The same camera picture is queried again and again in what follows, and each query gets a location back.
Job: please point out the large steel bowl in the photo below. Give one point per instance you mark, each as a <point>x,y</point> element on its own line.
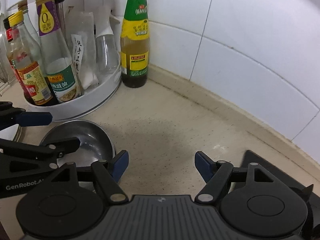
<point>95,144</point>

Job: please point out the plain white plate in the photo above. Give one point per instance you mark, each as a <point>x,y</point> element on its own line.
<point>12,133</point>

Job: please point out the wire lid rack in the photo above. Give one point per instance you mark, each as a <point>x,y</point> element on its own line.
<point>7,78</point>

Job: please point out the green yellow label oil bottle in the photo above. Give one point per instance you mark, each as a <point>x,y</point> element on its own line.
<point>134,44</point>

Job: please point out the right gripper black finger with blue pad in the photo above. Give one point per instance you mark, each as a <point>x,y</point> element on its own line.
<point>217,176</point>
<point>106,176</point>

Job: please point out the clear plastic bag with paper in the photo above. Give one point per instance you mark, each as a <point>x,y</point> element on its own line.
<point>81,43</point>

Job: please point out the white two-tier spice rack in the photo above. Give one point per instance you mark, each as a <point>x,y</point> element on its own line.
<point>90,99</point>

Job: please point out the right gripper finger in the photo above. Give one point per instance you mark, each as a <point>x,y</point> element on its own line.
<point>10,116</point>
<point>54,149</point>

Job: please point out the clear glass cruet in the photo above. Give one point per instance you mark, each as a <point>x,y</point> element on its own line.
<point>106,49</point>

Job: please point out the purple label fish sauce bottle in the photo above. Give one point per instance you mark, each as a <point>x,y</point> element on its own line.
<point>57,59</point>

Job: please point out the yellow label vinegar bottle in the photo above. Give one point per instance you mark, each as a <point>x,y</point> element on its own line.
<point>27,60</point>

